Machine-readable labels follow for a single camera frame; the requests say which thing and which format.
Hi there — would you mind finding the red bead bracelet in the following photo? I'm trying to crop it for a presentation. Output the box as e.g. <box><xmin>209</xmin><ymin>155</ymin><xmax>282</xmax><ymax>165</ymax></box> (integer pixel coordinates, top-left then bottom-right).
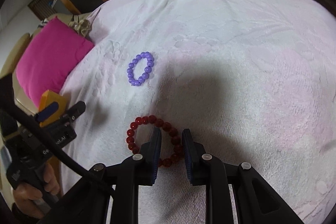
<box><xmin>126</xmin><ymin>115</ymin><xmax>184</xmax><ymax>168</ymax></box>

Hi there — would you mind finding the person's left hand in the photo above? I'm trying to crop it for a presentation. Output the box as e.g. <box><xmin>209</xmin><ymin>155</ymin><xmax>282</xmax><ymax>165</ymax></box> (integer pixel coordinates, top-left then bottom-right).
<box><xmin>13</xmin><ymin>162</ymin><xmax>61</xmax><ymax>219</ymax></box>

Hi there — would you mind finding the wooden lattice screen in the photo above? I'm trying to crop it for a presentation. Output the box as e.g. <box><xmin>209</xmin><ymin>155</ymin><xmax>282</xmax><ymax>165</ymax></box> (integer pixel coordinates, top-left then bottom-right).
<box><xmin>28</xmin><ymin>0</ymin><xmax>57</xmax><ymax>20</ymax></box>

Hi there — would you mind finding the pink pillow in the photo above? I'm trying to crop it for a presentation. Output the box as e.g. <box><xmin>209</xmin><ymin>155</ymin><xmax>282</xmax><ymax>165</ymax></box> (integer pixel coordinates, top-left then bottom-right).
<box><xmin>15</xmin><ymin>17</ymin><xmax>95</xmax><ymax>106</ymax></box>

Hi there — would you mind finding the black cable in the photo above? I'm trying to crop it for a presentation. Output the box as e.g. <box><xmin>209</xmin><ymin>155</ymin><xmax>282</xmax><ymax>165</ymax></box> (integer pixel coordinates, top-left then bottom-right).
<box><xmin>0</xmin><ymin>73</ymin><xmax>116</xmax><ymax>195</ymax></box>

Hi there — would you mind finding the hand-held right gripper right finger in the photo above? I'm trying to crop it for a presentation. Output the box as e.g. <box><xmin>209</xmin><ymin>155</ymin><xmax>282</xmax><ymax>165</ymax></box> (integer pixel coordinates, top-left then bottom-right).
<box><xmin>182</xmin><ymin>128</ymin><xmax>310</xmax><ymax>224</ymax></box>

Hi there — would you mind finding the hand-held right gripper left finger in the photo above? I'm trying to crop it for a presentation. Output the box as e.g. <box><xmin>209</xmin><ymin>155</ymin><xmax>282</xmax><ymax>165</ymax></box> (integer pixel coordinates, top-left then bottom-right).
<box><xmin>43</xmin><ymin>127</ymin><xmax>163</xmax><ymax>224</ymax></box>

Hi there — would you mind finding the beige crumpled ribbon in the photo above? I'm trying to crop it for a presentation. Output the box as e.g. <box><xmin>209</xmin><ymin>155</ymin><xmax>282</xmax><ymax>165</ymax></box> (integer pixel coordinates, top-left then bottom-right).
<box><xmin>69</xmin><ymin>14</ymin><xmax>92</xmax><ymax>37</ymax></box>

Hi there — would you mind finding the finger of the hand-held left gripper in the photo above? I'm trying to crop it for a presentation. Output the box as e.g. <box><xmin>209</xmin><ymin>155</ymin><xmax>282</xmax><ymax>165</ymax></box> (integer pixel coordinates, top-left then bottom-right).
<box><xmin>62</xmin><ymin>101</ymin><xmax>86</xmax><ymax>121</ymax></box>
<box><xmin>35</xmin><ymin>101</ymin><xmax>59</xmax><ymax>122</ymax></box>

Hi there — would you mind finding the purple bead bracelet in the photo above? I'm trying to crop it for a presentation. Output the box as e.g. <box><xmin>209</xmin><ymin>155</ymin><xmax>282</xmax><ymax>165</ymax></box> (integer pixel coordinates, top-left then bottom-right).
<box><xmin>127</xmin><ymin>51</ymin><xmax>154</xmax><ymax>86</ymax></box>

